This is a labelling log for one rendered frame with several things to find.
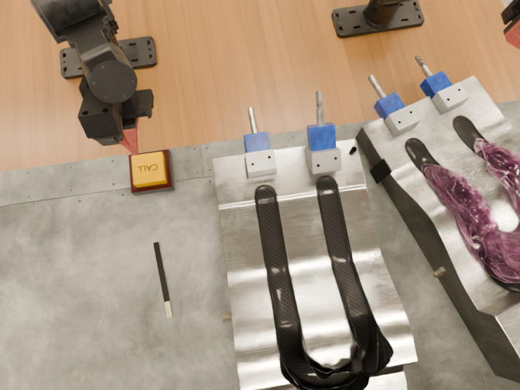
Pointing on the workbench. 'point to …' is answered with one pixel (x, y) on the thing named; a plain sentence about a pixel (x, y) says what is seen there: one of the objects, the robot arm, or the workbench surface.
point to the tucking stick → (162, 280)
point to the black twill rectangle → (381, 170)
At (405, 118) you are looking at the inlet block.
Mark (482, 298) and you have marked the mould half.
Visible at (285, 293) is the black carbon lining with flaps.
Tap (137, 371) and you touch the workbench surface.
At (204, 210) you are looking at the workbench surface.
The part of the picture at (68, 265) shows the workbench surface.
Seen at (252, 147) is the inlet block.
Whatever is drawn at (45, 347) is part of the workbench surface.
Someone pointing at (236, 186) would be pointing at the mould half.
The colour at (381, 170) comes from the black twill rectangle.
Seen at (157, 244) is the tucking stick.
